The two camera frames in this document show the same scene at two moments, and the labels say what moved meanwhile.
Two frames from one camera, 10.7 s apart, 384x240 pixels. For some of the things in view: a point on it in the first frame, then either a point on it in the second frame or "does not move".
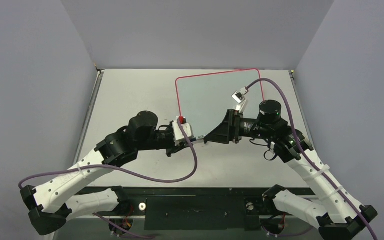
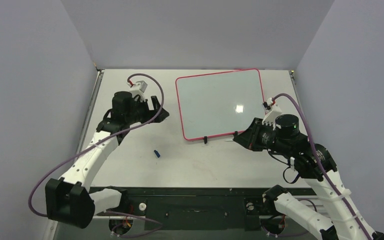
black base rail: x=200 y=208 does not move
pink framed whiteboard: x=203 y=99 does not move
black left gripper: x=176 y=148 -> x=150 y=114
